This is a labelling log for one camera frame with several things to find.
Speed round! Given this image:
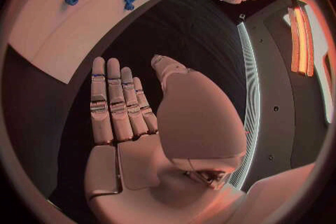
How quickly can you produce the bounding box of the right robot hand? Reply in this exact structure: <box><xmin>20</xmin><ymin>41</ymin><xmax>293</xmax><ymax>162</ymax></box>
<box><xmin>83</xmin><ymin>54</ymin><xmax>248</xmax><ymax>224</ymax></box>

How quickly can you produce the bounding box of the white task board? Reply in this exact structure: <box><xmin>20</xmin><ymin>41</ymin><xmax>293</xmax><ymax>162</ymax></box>
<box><xmin>7</xmin><ymin>0</ymin><xmax>170</xmax><ymax>85</ymax></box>

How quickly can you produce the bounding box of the glowing light bar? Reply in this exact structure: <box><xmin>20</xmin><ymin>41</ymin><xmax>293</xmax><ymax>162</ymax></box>
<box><xmin>287</xmin><ymin>4</ymin><xmax>316</xmax><ymax>78</ymax></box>

